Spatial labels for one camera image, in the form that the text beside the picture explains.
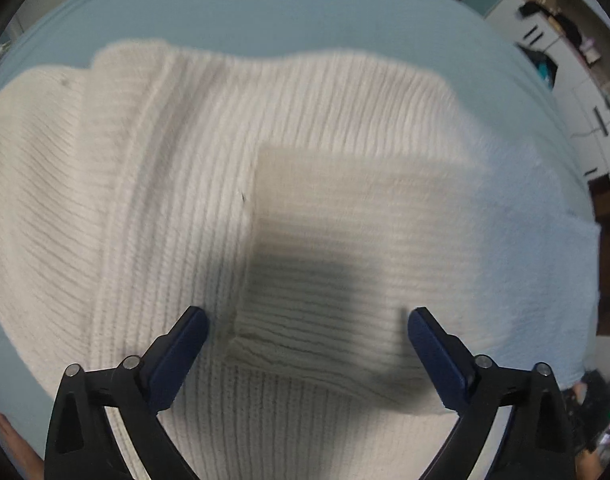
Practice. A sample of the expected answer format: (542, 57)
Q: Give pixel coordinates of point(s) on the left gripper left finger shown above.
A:
(81, 443)

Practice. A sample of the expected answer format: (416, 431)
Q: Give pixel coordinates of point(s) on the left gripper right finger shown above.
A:
(537, 442)

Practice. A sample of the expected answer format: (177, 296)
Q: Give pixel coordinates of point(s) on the white knit sweater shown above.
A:
(285, 234)

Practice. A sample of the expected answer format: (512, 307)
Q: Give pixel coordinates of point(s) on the black clothes on counter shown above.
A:
(570, 29)

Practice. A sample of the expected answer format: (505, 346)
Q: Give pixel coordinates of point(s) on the person's left bare foot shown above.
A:
(30, 465)

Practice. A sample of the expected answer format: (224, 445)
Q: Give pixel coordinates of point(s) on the black teal bag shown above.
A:
(545, 66)

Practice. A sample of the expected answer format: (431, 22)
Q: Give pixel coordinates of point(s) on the white cabinet with shelf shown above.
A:
(581, 86)

